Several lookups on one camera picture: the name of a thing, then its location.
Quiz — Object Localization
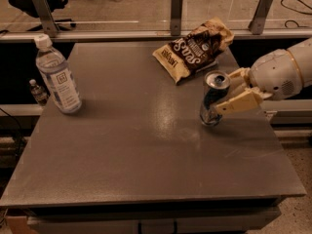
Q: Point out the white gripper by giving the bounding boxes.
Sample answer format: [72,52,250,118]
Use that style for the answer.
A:
[214,49,304,115]

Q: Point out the redbull can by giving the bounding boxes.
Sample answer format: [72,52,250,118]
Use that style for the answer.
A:
[200,70,231,126]

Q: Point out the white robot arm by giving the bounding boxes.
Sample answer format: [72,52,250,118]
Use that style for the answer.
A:
[212,38,312,115]

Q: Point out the clear plastic water bottle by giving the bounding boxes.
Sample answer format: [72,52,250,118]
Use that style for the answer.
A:
[34,34,82,114]

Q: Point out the small water bottle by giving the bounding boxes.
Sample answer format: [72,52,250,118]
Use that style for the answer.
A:
[29,79,49,106]

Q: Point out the brown chip bag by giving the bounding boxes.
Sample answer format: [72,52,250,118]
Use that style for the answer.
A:
[153,18,234,84]

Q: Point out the glass barrier panel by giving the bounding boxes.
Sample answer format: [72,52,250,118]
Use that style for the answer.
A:
[0,0,312,34]

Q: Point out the black office chair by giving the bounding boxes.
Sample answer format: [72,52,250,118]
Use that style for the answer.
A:
[9,0,76,34]

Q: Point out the cardboard box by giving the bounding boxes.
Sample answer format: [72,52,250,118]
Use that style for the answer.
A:
[5,210,38,234]

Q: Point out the right metal bracket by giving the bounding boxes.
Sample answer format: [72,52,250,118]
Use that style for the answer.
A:
[248,0,273,35]

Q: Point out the metal bracket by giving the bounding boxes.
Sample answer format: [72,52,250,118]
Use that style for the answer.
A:
[170,0,183,36]
[32,0,59,38]
[248,0,273,35]

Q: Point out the black floor cable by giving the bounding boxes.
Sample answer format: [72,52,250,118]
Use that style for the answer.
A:
[277,0,312,29]

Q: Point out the middle metal bracket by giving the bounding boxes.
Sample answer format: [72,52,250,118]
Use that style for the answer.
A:
[170,0,183,36]

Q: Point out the left metal bracket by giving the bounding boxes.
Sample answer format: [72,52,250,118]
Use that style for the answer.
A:
[32,0,59,38]

